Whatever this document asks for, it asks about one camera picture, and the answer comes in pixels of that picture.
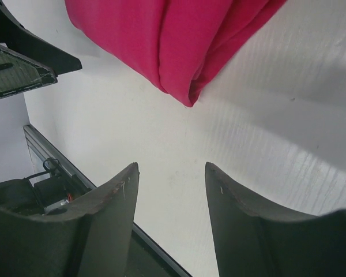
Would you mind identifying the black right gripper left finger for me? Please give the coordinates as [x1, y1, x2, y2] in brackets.
[0, 163, 139, 276]

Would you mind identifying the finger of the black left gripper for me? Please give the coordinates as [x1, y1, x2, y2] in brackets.
[0, 1, 82, 99]

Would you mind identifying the crimson pink t shirt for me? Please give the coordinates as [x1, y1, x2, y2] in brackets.
[65, 1, 283, 107]

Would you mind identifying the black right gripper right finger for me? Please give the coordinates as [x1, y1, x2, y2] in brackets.
[205, 163, 346, 276]

